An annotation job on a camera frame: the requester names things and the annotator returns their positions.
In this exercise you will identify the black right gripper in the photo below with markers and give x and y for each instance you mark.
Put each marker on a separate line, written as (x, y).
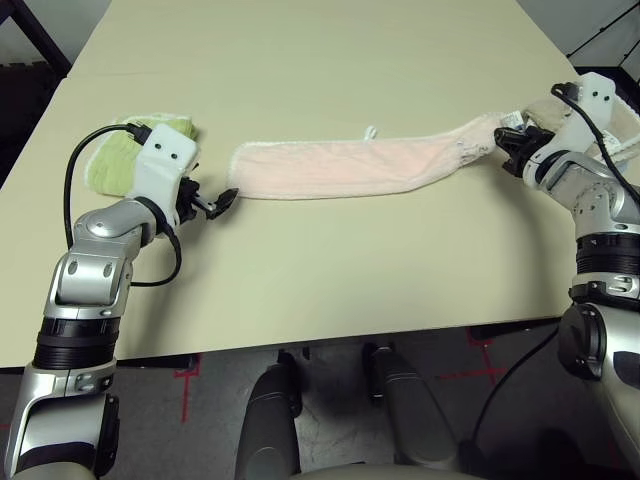
(525, 150)

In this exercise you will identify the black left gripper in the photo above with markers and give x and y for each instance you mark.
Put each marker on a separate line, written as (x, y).
(189, 200)

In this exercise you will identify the pink terry towel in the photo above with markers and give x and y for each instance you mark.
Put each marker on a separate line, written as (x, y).
(350, 165)

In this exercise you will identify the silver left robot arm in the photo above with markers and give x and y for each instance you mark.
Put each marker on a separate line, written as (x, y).
(95, 240)

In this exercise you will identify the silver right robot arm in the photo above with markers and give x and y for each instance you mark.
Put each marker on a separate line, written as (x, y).
(600, 200)

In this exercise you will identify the beige folded towel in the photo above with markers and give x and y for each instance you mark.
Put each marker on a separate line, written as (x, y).
(545, 112)

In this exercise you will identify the green folded towel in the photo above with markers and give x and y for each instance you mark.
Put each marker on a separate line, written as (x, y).
(110, 165)

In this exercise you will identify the black tripod stand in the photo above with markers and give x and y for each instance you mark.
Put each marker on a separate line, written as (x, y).
(600, 39)

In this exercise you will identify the grey robot left leg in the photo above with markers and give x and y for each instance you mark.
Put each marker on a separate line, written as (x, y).
(270, 425)

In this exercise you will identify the grey robot leg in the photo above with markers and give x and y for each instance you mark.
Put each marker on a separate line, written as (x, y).
(410, 410)
(270, 425)

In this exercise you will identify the grey robot right leg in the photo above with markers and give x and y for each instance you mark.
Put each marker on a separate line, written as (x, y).
(410, 410)

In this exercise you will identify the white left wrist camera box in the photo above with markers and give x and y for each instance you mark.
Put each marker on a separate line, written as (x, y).
(165, 160)

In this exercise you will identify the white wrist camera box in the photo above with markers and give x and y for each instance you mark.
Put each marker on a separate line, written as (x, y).
(165, 160)
(597, 100)

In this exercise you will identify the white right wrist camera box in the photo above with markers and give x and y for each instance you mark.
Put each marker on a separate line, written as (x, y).
(597, 100)

